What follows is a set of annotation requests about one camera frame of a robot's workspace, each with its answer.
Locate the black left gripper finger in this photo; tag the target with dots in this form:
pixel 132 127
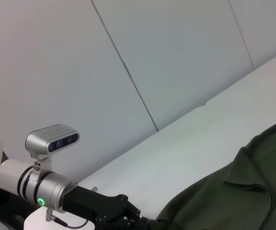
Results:
pixel 133 212
pixel 140 224

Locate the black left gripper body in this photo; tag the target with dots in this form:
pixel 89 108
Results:
pixel 92 206

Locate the dark green shirt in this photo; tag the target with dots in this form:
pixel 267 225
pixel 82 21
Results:
pixel 236 187

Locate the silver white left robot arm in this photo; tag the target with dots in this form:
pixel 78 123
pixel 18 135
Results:
pixel 49 189

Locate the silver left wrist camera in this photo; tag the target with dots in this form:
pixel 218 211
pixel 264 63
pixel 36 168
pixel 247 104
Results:
pixel 47 141

